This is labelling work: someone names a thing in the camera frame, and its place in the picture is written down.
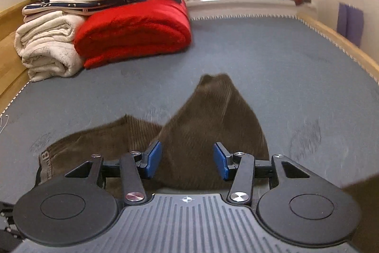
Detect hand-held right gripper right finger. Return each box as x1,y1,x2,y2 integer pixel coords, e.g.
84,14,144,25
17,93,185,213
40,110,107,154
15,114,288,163
213,142,341,206

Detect navy patterned folded cloth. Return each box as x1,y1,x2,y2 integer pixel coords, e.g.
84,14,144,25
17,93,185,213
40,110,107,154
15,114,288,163
23,0,151,17

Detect red folded blanket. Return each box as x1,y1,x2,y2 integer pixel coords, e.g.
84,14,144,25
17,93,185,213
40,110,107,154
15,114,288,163
73,0,192,69

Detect grey bed mat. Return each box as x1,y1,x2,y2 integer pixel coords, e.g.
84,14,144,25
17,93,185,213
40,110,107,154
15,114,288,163
0,16,379,253

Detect brown corduroy pants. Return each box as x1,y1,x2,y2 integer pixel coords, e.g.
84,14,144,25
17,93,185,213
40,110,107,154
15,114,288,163
36,73,271,200

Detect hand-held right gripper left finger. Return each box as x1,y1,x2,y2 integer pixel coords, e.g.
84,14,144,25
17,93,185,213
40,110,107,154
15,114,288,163
65,140,163,206

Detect purple mat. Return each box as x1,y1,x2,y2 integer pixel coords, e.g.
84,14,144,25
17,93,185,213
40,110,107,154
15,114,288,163
337,2,364,48

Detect cream folded blanket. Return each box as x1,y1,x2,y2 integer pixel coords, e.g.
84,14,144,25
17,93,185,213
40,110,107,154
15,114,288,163
15,10,87,83

